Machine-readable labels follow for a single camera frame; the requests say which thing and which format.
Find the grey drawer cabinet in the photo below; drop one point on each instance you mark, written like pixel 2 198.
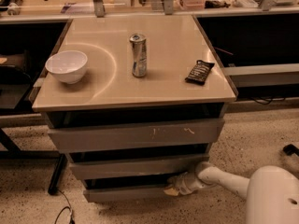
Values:
pixel 109 94

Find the black table leg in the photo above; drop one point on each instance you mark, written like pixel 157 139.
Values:
pixel 55 178

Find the black chair base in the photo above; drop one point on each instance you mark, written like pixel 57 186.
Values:
pixel 291 149

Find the grey top drawer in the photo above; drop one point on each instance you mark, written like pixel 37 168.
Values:
pixel 139 135

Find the silver drink can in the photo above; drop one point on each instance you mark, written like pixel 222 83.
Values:
pixel 139 49

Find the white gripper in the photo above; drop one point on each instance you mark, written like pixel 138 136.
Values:
pixel 186 183

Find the grey middle drawer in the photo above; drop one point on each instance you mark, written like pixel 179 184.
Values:
pixel 135 167

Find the grey drawer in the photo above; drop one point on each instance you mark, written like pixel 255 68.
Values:
pixel 135 167
pixel 139 135
pixel 125 188

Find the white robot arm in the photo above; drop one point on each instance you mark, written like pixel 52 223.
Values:
pixel 271 193

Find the black snack bar wrapper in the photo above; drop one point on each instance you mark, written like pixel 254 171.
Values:
pixel 199 73

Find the grey bottom drawer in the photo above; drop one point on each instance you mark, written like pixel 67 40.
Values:
pixel 125 188

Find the white ceramic bowl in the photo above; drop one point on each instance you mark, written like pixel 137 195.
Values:
pixel 68 66

